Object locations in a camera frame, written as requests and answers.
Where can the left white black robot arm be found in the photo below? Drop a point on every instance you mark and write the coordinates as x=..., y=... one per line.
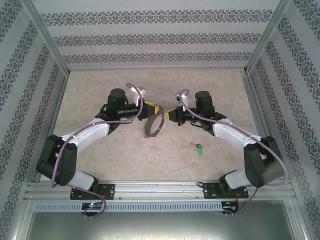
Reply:
x=85, y=133

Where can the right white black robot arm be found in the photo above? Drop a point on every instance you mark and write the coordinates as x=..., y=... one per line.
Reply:
x=230, y=130

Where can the grey metal sheet panel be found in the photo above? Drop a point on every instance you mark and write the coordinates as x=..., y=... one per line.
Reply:
x=160, y=225

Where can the aluminium back frame rail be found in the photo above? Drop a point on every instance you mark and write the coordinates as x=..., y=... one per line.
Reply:
x=157, y=70

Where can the aluminium side frame rail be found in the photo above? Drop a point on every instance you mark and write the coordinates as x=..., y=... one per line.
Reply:
x=255, y=100
x=52, y=125

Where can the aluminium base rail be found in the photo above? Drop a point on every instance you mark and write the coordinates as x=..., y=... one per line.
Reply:
x=160, y=190

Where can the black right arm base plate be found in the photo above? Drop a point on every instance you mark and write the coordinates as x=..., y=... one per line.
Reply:
x=211, y=191

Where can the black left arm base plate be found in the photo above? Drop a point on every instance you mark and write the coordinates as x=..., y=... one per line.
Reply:
x=107, y=191

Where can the aluminium corner post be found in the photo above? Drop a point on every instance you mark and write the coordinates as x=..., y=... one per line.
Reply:
x=48, y=37
x=265, y=37

